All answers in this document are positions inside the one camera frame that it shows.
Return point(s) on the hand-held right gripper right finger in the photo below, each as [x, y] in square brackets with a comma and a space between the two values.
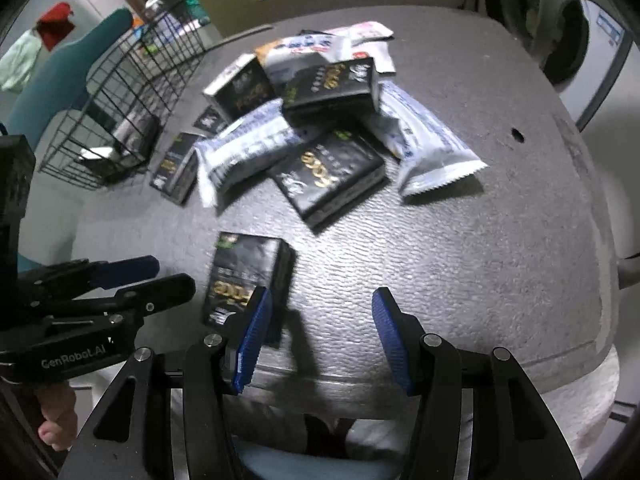
[392, 340]

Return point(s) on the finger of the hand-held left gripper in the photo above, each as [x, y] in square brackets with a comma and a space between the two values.
[165, 291]
[125, 267]

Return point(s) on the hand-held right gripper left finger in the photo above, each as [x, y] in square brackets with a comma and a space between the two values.
[252, 340]

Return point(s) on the white snack packet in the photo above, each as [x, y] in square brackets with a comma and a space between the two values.
[240, 152]
[377, 127]
[300, 50]
[430, 145]

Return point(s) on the black snack packet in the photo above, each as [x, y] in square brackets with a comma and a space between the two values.
[327, 180]

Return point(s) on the person's left hand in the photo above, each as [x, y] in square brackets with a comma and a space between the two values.
[57, 420]

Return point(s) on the light green cloth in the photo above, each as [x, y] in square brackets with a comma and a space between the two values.
[20, 62]

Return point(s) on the red cloth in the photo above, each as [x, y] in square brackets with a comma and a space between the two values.
[56, 22]

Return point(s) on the white sachet with red dot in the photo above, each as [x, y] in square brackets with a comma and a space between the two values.
[372, 56]

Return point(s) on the pink and white sachet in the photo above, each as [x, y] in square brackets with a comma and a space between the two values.
[367, 30]

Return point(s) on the white washing machine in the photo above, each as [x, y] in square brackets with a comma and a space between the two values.
[565, 25]

